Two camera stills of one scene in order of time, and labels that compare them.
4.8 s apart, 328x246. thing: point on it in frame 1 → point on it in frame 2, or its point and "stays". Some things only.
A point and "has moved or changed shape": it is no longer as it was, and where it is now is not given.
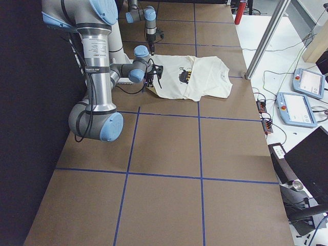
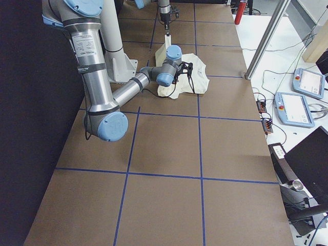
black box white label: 284,171 stays
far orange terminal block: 261,106 stays
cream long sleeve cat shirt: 188,78 has moved or changed shape
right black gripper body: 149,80 → 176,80
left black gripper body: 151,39 → 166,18
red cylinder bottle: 241,9 stays
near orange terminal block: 267,126 stays
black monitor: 309,158 stays
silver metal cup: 297,185 stays
